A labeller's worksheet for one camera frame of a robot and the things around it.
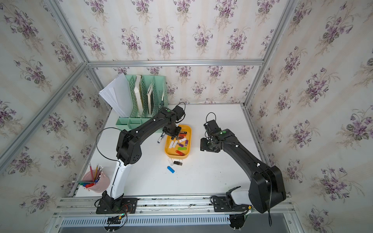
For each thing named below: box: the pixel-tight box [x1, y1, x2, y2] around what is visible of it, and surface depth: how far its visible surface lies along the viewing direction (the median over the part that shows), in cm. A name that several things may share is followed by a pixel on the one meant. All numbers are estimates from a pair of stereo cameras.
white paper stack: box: [99, 72, 134, 118], surface depth 99 cm
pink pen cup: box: [82, 169, 111, 193], surface depth 77 cm
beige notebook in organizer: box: [146, 85, 154, 116], surface depth 103 cm
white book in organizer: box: [134, 74, 144, 116], surface depth 100 cm
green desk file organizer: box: [115, 74, 169, 130], surface depth 106 cm
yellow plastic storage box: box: [164, 124, 193, 160], surface depth 97 cm
